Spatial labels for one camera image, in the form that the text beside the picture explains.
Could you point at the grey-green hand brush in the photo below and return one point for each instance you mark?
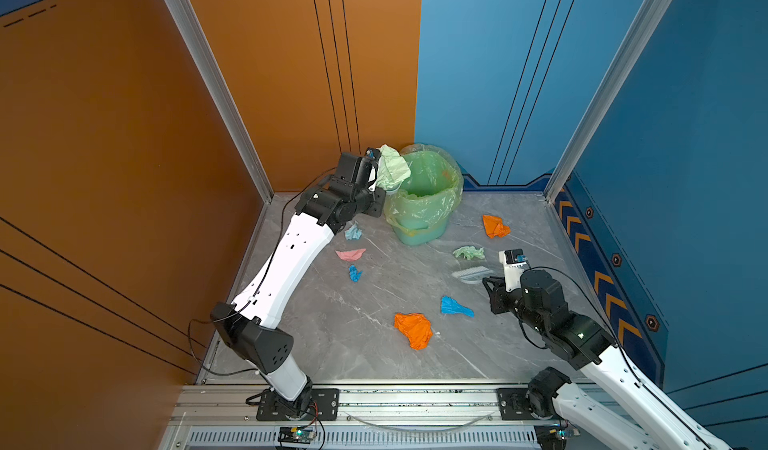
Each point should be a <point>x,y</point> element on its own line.
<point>473,275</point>

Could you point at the green circuit board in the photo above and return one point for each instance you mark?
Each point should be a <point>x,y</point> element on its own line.
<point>296,437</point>
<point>555,438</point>

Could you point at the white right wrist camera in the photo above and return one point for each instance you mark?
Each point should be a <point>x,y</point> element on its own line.
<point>514,265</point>

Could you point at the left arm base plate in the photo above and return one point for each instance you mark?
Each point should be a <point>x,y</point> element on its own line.
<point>322,403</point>

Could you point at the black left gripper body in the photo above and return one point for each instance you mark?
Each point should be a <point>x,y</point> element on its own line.
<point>367,203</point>

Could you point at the large orange paper scrap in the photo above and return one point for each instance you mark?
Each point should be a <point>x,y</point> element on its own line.
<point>416,328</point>

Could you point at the small orange paper scrap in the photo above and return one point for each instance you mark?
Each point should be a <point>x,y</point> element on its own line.
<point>494,227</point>

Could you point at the light green paper scrap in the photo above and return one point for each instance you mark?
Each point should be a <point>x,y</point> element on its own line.
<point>393,162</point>

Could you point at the left green circuit board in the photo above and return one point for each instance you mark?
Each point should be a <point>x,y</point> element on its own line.
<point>296,437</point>

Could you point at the bright blue paper scrap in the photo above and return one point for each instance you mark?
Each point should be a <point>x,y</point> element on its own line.
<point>449,306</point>

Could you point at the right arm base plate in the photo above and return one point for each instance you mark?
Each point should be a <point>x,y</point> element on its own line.
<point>522,404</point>

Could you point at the aluminium front rail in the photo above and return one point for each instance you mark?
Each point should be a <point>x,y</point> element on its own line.
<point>415,404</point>

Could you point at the green trash bin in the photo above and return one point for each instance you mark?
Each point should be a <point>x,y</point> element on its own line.
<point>414,229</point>

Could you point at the right green circuit board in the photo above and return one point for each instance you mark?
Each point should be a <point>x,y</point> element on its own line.
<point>555,438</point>

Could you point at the small blue twisted scrap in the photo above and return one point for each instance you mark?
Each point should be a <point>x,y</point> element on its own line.
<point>354,273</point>

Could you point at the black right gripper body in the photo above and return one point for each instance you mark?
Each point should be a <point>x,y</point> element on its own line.
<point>514,303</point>

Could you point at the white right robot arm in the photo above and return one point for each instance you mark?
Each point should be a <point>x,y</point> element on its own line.
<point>651,420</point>

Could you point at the pink paper scrap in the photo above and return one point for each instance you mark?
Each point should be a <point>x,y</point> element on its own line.
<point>351,255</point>

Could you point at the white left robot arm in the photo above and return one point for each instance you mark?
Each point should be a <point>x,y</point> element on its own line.
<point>249,324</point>

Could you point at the pale blue paper scrap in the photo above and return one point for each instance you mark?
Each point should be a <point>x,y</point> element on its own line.
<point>354,232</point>

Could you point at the mint green paper scrap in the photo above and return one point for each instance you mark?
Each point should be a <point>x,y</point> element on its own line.
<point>469,253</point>

